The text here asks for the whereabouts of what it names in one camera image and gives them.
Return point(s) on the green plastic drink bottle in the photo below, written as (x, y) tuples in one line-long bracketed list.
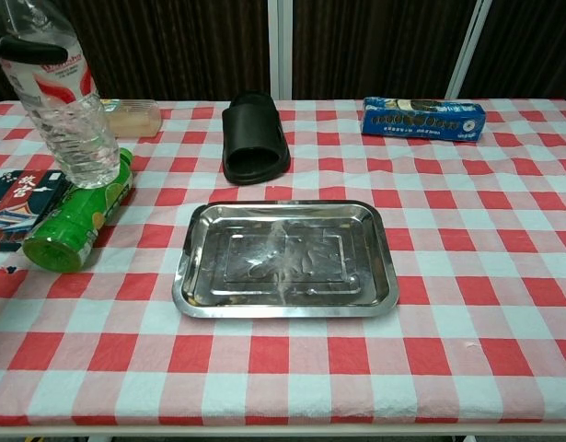
[(66, 225)]

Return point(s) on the blue cookie box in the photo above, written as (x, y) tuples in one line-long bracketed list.
[(420, 120)]

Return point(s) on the red white checkered tablecloth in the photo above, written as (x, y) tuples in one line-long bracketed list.
[(402, 350)]

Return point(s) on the slanted white frame post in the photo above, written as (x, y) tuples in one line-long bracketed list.
[(469, 46)]

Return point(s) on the black rubber slipper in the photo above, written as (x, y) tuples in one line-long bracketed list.
[(255, 133)]

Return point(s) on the dark illustrated flat box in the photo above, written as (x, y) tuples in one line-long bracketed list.
[(15, 198)]

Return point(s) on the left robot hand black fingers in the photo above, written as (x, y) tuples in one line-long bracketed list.
[(29, 50)]

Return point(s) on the pale pink drink bottle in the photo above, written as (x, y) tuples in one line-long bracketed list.
[(135, 117)]

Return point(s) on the upright white frame post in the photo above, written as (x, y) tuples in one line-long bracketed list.
[(280, 46)]

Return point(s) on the stainless steel rectangular tray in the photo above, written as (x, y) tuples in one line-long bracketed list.
[(287, 258)]

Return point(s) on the transparent water bottle white cap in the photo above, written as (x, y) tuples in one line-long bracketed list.
[(75, 133)]

